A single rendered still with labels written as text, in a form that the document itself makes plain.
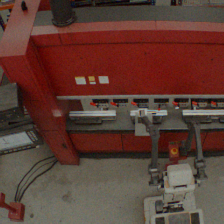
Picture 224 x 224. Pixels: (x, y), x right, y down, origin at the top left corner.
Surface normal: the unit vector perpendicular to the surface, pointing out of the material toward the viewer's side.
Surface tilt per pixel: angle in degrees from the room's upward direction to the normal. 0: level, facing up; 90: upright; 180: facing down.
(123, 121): 0
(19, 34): 0
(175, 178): 48
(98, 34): 90
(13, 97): 1
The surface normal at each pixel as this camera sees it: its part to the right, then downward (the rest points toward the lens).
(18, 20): -0.08, -0.49
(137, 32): -0.04, 0.87
